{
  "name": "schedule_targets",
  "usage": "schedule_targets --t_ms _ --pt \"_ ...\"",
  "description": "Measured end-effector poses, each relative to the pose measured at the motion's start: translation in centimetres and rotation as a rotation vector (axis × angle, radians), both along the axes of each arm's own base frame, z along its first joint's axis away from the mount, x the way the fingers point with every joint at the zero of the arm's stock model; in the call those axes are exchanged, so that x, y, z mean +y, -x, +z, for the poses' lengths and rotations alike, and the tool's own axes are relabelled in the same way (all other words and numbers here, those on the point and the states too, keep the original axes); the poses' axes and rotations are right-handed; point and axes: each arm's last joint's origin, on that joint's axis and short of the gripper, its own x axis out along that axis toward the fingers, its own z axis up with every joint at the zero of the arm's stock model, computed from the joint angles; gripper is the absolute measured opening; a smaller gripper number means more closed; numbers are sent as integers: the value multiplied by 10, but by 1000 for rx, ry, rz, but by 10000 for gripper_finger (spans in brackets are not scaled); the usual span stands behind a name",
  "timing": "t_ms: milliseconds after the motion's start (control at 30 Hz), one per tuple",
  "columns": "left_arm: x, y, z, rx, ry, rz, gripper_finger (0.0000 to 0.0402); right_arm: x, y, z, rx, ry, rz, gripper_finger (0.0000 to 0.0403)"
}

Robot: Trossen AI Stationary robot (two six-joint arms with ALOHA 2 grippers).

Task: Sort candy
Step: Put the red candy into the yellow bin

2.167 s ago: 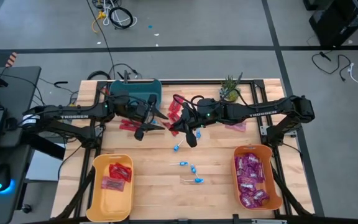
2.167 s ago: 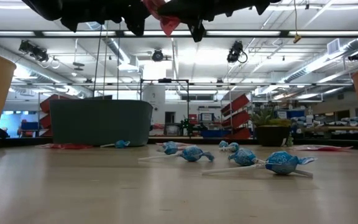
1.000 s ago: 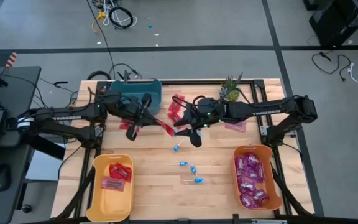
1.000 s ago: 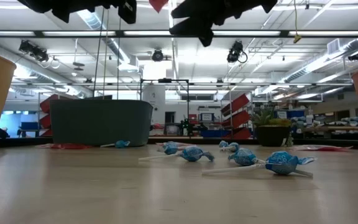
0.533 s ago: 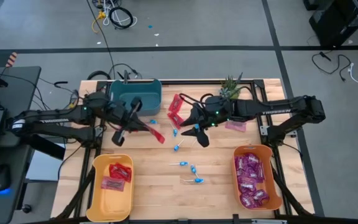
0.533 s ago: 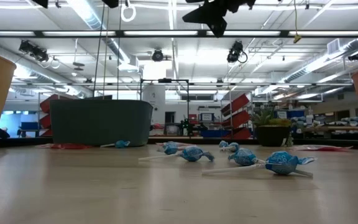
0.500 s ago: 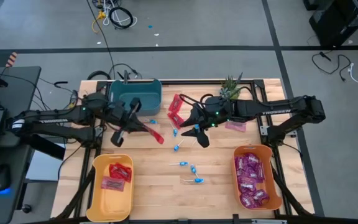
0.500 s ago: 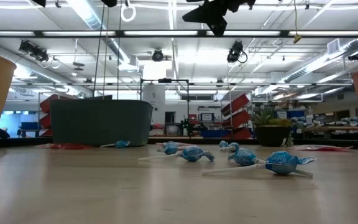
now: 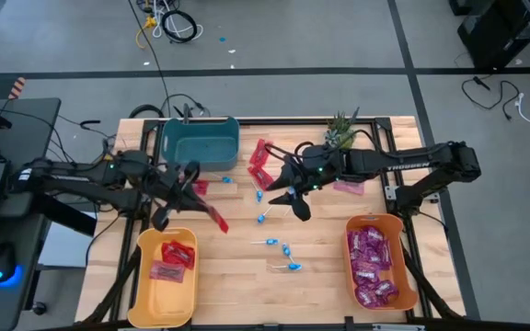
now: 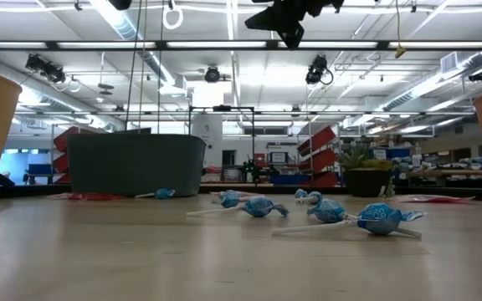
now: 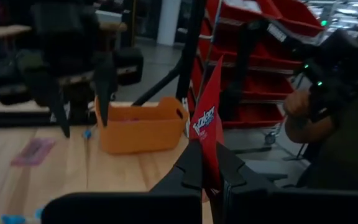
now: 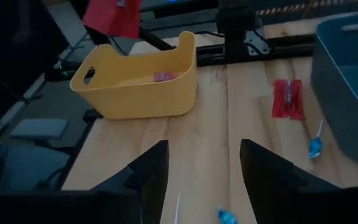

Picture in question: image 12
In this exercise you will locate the grey flat pad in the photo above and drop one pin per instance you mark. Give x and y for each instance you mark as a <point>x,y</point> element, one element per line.
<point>39,129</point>

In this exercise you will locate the blue lollipop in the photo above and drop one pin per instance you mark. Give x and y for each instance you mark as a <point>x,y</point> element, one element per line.
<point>227,216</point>
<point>315,147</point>

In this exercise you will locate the pink candy packet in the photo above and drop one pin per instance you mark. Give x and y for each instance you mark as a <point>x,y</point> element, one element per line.
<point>165,77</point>

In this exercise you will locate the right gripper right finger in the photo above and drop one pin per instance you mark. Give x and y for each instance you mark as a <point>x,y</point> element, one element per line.
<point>266,177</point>

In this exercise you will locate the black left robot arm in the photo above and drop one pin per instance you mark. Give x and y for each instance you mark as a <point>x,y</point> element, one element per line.
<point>235,25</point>

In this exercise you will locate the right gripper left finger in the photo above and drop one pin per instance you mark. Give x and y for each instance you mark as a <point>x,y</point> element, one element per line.
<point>154,174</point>

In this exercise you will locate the orange black striped marker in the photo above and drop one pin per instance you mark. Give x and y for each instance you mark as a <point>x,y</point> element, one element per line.
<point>291,8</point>

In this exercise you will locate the yellow plastic bin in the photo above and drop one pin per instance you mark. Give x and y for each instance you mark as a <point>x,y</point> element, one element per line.
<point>135,99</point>

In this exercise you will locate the teal plastic bin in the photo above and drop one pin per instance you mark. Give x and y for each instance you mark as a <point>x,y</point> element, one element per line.
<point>337,109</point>

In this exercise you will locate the silver arm base bracket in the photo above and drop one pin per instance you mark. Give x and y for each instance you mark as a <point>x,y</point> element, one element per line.
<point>258,42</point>

